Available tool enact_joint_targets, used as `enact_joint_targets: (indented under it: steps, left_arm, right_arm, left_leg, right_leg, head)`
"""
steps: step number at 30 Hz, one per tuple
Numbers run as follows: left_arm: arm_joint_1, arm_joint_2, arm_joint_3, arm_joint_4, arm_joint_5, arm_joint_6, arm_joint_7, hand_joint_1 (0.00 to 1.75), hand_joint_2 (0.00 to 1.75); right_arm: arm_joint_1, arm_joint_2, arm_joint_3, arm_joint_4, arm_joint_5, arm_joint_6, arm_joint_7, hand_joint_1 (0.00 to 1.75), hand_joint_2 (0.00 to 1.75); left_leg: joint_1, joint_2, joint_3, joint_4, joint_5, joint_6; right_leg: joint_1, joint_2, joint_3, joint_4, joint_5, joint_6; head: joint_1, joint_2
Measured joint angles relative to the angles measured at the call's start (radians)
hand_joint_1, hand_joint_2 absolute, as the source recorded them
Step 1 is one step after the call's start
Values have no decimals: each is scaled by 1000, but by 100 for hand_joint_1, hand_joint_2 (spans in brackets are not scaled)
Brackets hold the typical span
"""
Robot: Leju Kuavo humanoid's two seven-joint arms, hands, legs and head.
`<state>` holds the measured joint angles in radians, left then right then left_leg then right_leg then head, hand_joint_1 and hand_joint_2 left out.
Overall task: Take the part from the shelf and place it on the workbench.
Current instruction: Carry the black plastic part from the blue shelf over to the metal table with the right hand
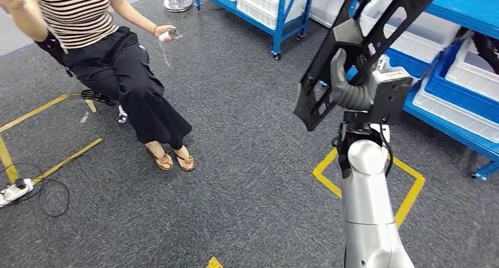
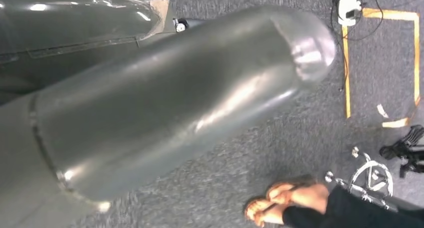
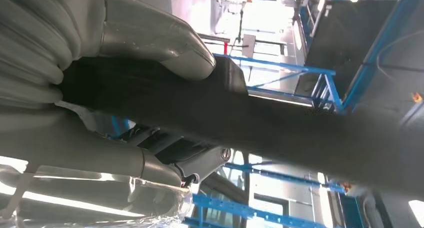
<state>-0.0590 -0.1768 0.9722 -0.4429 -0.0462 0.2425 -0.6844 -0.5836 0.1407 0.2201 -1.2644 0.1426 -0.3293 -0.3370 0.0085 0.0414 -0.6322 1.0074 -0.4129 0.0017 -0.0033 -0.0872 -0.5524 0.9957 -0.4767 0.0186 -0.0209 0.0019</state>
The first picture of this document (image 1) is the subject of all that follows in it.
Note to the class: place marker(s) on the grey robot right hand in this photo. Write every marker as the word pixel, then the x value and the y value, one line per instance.
pixel 338 67

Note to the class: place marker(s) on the black plastic panel part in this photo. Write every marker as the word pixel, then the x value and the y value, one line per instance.
pixel 312 102

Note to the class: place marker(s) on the white handheld controller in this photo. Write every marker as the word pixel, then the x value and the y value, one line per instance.
pixel 169 35

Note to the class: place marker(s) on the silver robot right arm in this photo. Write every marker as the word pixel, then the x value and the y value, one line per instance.
pixel 366 203

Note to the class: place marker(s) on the blue metal shelf rack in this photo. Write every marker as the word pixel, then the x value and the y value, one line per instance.
pixel 278 32
pixel 460 8

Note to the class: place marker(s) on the yellow floor tape square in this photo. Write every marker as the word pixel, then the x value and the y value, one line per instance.
pixel 35 112
pixel 214 264
pixel 409 203

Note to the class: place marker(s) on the person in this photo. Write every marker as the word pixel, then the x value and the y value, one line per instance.
pixel 117 75

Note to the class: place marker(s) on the black office chair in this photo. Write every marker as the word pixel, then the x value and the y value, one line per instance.
pixel 97 97

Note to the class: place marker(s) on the white paper scrap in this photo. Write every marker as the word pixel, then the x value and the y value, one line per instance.
pixel 84 118

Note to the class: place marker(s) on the white power strip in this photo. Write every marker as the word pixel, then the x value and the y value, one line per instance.
pixel 15 191

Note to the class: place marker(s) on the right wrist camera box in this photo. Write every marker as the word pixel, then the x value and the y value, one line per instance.
pixel 393 98

